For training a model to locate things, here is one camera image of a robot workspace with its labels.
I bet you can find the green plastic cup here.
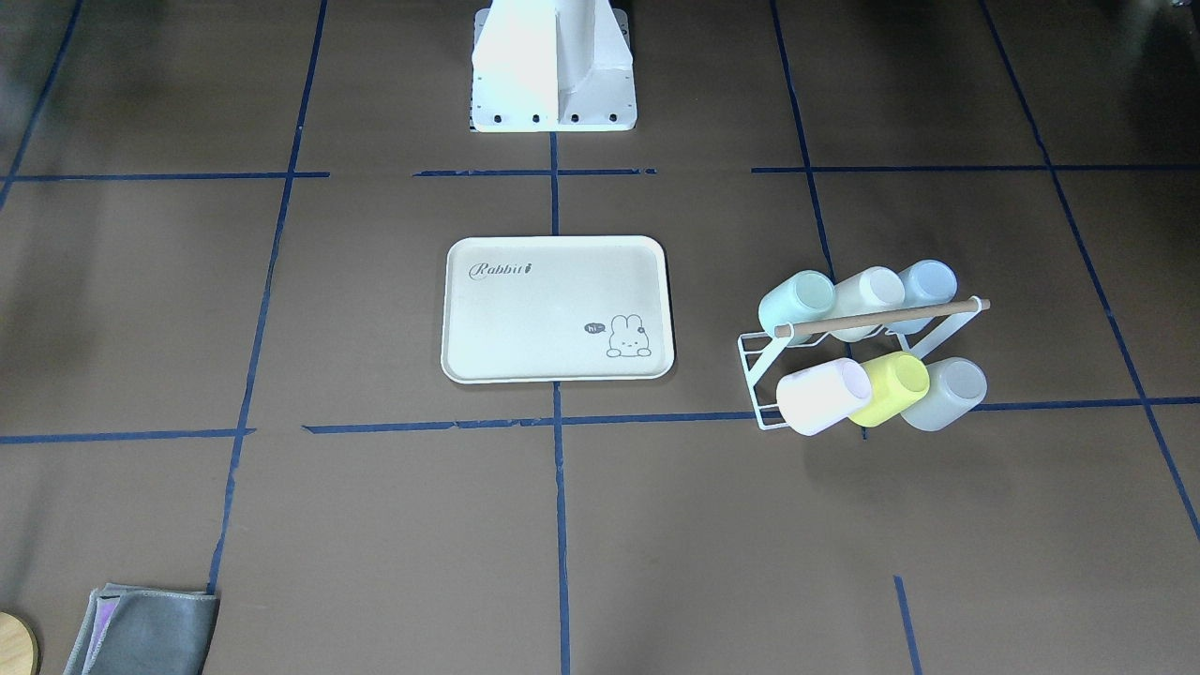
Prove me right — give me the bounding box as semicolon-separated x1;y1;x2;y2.
757;270;835;338

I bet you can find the beige rabbit tray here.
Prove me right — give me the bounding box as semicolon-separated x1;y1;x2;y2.
442;235;676;384

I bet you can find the pink plastic cup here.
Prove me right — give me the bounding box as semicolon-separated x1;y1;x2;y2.
775;358;872;436

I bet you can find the white plastic cup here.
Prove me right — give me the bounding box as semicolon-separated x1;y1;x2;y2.
829;265;906;319

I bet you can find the yellow plastic cup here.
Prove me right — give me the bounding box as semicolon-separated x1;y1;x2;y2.
848;351;931;428

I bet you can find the blue plastic cup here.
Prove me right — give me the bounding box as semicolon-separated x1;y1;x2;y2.
896;259;956;310

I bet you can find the grey plastic cup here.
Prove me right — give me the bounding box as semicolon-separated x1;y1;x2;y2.
900;357;986;432

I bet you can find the grey folded cloth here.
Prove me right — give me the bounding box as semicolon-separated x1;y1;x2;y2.
64;583;220;674

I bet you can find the wooden mug tree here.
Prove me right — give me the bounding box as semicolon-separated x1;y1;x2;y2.
1;611;41;675

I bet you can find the white wire cup rack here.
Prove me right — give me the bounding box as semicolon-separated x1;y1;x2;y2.
737;295;992;430

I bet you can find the white camera pole stand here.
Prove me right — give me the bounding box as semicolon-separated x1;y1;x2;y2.
469;1;638;133

